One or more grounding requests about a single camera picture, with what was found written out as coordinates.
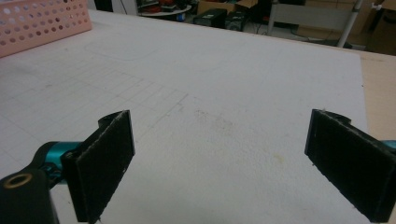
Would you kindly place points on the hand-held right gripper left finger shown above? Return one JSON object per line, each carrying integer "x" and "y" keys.
{"x": 102, "y": 161}

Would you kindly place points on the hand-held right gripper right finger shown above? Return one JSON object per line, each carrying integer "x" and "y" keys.
{"x": 348, "y": 161}

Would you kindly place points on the pink plastic basket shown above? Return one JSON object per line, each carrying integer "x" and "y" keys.
{"x": 37, "y": 28}

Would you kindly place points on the white foam grid mat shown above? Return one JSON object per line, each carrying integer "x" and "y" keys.
{"x": 218, "y": 77}

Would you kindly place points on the white metal stand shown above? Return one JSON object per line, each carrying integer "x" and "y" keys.
{"x": 311, "y": 14}

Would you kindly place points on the round white table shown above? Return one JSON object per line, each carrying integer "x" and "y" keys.
{"x": 165, "y": 12}

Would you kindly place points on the black computer tower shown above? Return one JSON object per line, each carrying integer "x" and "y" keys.
{"x": 210, "y": 18}
{"x": 235, "y": 21}

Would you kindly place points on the small cardboard box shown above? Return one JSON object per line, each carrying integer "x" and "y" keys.
{"x": 218, "y": 6}

